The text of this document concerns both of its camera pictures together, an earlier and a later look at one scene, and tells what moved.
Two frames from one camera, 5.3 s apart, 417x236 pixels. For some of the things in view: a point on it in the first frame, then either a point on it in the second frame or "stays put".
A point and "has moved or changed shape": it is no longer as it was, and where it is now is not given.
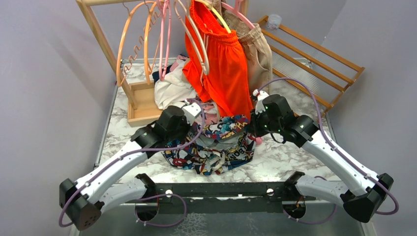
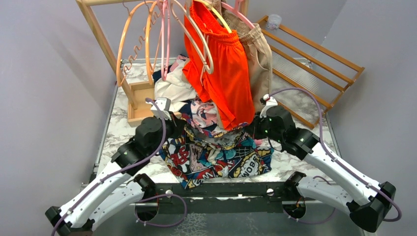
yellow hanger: (206, 3) stays put
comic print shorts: (223, 143) has moved or changed shape
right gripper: (253, 127) stays put
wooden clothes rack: (142, 101) stays put
